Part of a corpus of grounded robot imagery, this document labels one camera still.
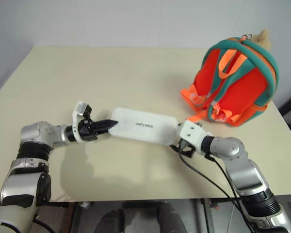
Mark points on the orange and teal backpack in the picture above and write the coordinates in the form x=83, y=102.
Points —
x=235, y=92

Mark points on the black table frame leg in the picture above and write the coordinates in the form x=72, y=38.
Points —
x=205, y=216

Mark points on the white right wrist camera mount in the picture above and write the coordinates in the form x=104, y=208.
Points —
x=191, y=132

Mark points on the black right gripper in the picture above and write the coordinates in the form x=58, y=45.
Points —
x=185, y=149

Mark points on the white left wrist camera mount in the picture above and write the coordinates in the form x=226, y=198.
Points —
x=76, y=119

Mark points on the white rectangular pouch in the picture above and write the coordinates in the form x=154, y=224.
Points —
x=143, y=126

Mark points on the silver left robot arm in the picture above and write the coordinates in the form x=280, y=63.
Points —
x=34, y=132

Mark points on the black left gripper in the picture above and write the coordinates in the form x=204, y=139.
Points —
x=87, y=130

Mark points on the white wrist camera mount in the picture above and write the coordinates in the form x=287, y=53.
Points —
x=191, y=132
x=76, y=119

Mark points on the tan plush toy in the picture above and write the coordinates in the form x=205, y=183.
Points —
x=263, y=38

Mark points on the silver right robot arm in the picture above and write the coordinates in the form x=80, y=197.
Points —
x=232, y=146

